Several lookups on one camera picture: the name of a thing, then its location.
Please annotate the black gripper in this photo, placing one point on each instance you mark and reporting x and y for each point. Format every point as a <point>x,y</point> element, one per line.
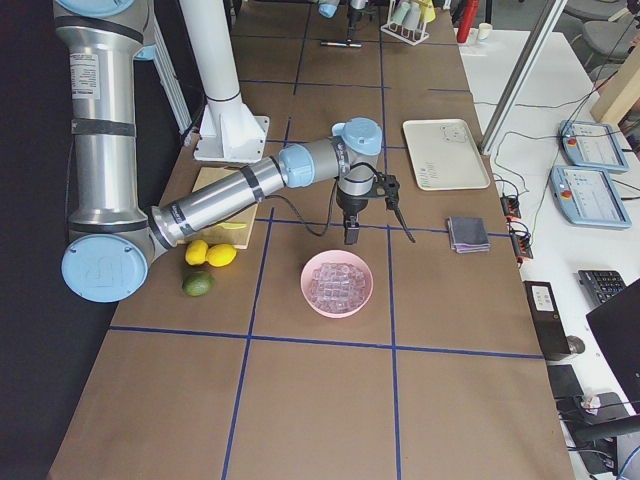
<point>354,12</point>
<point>351,206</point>

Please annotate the steel muddler with black tip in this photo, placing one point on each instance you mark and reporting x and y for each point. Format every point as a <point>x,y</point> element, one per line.
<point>339,44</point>

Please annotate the clear ice cubes pile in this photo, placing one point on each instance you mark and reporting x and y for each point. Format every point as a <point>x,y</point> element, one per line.
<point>338,288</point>

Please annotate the white paper cup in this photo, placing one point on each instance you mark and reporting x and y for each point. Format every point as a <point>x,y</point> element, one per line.
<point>483,31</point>

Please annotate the pink bowl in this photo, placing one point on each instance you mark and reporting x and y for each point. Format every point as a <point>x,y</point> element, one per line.
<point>334,256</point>

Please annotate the red bottle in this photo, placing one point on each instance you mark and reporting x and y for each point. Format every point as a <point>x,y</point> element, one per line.
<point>467,12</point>

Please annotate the grey folded cloth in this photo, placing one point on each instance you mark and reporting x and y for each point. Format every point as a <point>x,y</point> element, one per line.
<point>467,235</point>

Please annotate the cream bear tray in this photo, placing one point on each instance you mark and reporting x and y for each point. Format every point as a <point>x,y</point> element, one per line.
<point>444,156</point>

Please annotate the yellow plastic knife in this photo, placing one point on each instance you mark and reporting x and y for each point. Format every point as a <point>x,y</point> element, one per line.
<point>232,225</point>

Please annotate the yellow lemon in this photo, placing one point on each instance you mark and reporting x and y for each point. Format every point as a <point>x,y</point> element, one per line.
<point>220,255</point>
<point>196,252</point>

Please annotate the wooden cutting board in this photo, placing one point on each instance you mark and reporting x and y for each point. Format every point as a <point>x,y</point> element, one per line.
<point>235,230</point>

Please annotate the green avocado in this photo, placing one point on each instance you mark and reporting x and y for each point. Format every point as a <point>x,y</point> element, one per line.
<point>197,284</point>

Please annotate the orange black power strip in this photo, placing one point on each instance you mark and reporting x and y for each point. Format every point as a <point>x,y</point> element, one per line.
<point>511,207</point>

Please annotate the black box device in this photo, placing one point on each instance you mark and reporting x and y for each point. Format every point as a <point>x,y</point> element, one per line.
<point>546,320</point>

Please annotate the lower teach pendant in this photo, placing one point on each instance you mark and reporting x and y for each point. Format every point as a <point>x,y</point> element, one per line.
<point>587,197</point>

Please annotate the teach pendant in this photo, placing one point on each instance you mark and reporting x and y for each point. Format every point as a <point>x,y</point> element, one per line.
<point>592,144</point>
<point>587,197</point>

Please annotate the computer mouse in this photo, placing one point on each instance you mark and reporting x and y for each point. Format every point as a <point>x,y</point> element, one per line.
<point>576,345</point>

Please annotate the upper teach pendant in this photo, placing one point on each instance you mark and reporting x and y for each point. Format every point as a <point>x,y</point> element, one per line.
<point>592,144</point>

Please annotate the black keyboard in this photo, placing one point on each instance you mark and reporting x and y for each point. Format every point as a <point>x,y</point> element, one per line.
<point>601,285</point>

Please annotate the black laptop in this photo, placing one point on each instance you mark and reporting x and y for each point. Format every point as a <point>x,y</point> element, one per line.
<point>615,327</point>

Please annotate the white wire cup rack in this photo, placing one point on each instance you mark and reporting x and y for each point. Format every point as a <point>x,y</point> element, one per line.
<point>407,20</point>

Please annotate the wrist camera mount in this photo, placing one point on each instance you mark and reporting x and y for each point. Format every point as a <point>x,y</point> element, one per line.
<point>386,186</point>

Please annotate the aluminium frame post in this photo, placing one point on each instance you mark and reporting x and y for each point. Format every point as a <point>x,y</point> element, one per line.
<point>532,49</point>

